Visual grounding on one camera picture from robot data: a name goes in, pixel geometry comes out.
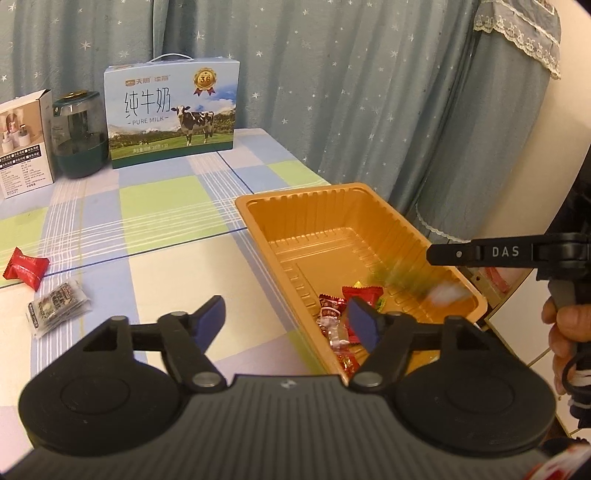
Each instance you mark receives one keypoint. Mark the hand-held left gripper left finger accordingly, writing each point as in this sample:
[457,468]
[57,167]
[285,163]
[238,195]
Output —
[212,318]

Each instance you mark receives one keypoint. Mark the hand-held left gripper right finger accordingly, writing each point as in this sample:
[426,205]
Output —
[362,319]

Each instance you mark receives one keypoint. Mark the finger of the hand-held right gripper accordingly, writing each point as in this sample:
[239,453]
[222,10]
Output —
[485,252]

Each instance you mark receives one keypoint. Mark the large red snack packet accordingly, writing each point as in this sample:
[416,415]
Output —
[364,293]

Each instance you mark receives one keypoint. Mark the red nut print snack packet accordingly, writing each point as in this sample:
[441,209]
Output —
[331,308]

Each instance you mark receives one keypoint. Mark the green white snack wrapper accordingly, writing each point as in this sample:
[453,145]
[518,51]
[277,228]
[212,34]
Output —
[415,284]

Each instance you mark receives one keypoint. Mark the orange plastic tray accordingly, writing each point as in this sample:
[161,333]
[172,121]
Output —
[323,230]

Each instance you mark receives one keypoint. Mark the person's right hand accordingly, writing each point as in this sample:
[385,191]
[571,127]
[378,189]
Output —
[565,327]

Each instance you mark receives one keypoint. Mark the yellow candy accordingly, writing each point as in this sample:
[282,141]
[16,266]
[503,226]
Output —
[379,303]

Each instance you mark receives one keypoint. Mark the clear wrapped candy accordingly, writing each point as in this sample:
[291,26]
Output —
[338,336]

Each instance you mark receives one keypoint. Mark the small red candy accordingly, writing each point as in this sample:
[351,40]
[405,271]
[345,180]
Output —
[351,363]

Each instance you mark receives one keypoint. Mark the checked pastel tablecloth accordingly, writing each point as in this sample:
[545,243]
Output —
[161,207]

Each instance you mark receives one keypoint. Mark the lace trimmed blue cover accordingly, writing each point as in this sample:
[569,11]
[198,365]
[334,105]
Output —
[485,115]

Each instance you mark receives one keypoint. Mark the clear dark snack packet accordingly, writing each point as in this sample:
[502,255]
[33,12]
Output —
[57,307]

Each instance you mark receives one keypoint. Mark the plain red snack packet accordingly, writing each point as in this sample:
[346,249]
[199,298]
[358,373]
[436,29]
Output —
[25,267]

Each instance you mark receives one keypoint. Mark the blue cow print milk carton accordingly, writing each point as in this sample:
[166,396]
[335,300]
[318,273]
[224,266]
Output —
[171,115]

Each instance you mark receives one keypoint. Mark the dark green humidifier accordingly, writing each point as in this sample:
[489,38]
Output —
[81,138]

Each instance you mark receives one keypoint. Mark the blue star print curtain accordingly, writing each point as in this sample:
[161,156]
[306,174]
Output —
[300,92]

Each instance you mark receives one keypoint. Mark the white product box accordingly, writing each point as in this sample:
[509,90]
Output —
[23,147]

